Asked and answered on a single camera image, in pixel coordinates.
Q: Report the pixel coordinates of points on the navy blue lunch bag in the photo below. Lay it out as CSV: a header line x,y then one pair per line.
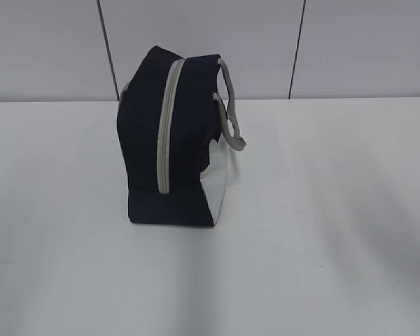
x,y
176,125

